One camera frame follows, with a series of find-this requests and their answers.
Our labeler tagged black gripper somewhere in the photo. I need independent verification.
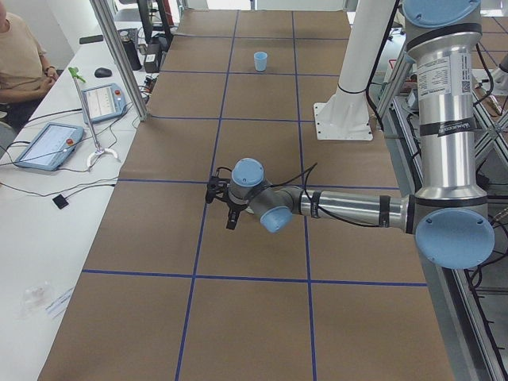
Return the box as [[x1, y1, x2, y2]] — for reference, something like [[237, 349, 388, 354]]
[[205, 176, 248, 230]]

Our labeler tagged light blue plastic cup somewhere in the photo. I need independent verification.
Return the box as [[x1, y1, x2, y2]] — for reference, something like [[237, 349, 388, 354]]
[[253, 52, 268, 72]]

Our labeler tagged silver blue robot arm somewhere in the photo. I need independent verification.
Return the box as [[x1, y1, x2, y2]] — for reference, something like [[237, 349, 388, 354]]
[[205, 1, 495, 269]]

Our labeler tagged black water bottle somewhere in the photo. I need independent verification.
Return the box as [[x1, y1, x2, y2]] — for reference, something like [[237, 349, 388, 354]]
[[119, 30, 142, 71]]

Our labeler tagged brown paper table cover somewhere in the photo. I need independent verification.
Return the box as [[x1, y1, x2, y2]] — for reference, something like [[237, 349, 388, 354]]
[[40, 10, 454, 380]]

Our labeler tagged far blue teach pendant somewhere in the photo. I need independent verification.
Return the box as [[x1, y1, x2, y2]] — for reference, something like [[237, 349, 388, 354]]
[[83, 83, 127, 124]]

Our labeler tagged blue teach pendant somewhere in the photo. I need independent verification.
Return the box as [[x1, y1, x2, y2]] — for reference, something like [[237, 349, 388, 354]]
[[13, 122, 84, 171], [83, 83, 127, 124]]

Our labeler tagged black power adapter box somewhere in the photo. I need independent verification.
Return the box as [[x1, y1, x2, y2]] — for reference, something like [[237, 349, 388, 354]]
[[143, 42, 162, 74]]

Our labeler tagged small black square device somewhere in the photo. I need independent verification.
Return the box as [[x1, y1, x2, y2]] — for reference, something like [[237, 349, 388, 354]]
[[52, 194, 69, 210]]

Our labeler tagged black computer mouse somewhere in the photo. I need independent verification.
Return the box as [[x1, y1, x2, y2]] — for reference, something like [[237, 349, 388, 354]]
[[94, 67, 112, 78]]

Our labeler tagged near blue teach pendant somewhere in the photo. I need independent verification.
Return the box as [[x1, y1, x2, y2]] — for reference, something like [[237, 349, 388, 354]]
[[13, 122, 84, 171]]

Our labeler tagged black smartphone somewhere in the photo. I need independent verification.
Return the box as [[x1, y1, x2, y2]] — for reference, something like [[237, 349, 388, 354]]
[[79, 35, 104, 44]]

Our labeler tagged clear plastic bag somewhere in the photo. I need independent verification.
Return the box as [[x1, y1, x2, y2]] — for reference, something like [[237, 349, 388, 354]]
[[19, 280, 54, 318]]

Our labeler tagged seated person beige shirt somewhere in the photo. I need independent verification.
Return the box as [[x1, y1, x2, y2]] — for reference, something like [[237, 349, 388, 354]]
[[1, 6, 59, 131]]

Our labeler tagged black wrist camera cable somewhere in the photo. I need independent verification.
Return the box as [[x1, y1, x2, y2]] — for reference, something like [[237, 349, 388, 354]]
[[269, 160, 392, 228]]

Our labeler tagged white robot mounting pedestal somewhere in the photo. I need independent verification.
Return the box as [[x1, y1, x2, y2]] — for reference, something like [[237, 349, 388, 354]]
[[314, 0, 398, 141]]

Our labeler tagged aluminium frame post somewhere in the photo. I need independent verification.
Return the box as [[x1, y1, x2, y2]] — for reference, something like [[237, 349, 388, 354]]
[[90, 0, 148, 121]]

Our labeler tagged aluminium side frame truss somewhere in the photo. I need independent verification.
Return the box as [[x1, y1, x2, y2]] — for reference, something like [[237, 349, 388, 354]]
[[376, 15, 508, 381]]

